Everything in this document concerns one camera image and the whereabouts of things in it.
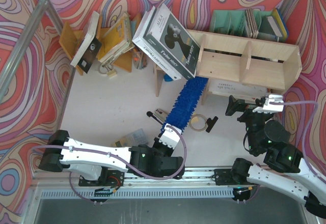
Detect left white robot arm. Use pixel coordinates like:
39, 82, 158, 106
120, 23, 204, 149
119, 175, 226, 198
38, 130, 187, 181

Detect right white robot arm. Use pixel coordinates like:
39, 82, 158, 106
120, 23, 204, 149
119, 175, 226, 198
225, 94, 325, 218

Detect masking tape roll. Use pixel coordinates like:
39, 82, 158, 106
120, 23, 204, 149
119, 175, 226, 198
189, 114, 208, 132

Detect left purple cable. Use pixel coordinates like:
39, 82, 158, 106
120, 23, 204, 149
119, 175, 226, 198
32, 125, 188, 203

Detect pens in cup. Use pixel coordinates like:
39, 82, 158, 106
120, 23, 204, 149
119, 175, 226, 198
132, 51, 147, 70

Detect stack of yellow books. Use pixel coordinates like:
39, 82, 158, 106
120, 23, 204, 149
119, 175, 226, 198
98, 12, 134, 66

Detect beige black stapler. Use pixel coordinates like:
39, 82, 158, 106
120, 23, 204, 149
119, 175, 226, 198
154, 108, 168, 120

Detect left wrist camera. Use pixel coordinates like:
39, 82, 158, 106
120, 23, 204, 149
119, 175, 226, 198
159, 124, 182, 149

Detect black binder clip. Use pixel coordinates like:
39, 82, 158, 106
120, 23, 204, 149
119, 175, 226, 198
205, 116, 219, 133

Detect yellow calculator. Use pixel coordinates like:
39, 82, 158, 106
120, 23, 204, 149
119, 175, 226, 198
112, 129, 148, 148

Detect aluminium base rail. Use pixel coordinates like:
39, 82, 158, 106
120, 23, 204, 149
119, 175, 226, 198
30, 166, 311, 199

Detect yellow wooden book stand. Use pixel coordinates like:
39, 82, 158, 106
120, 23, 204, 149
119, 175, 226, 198
59, 13, 141, 76

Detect blue microfiber duster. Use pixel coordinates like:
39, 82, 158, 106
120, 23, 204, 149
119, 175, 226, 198
159, 76, 208, 136

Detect light wooden bookshelf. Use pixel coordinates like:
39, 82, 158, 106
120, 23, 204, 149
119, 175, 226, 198
152, 29, 303, 105

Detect brown notebooks in organizer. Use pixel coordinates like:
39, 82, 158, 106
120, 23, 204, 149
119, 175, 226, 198
245, 8, 258, 39

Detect green desk organizer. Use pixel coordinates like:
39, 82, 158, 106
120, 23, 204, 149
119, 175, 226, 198
209, 10, 280, 42

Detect white Czekolada book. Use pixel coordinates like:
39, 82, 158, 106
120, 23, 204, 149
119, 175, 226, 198
132, 7, 182, 80

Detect Twins story book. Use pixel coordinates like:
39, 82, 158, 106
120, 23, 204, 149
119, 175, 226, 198
142, 4, 200, 80

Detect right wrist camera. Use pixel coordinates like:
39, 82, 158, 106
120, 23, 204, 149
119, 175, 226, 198
253, 94, 284, 114

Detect spiral notebook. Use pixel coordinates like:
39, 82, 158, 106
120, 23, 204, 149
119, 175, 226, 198
208, 79, 269, 101

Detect brass padlock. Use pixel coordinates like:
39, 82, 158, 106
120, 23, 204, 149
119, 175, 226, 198
98, 65, 117, 78

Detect black white paperback book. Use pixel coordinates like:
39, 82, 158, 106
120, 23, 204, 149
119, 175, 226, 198
70, 11, 102, 73

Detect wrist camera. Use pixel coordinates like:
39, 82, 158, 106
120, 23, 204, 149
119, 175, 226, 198
253, 94, 284, 114
159, 124, 182, 149

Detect blue yellow book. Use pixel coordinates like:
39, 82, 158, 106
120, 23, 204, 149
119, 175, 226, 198
267, 8, 289, 42

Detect purple cable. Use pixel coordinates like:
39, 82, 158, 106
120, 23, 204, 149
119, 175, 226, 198
271, 100, 326, 181
32, 125, 188, 203

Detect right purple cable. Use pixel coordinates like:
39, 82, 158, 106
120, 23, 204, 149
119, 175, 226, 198
271, 100, 326, 181

